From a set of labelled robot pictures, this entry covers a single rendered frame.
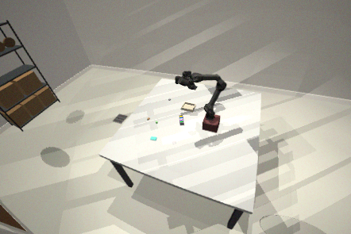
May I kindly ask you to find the beige open tray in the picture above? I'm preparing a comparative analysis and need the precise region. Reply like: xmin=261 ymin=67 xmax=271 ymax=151
xmin=181 ymin=102 xmax=196 ymax=113

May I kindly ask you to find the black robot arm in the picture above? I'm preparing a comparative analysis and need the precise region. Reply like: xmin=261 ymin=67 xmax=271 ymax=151
xmin=178 ymin=71 xmax=227 ymax=121

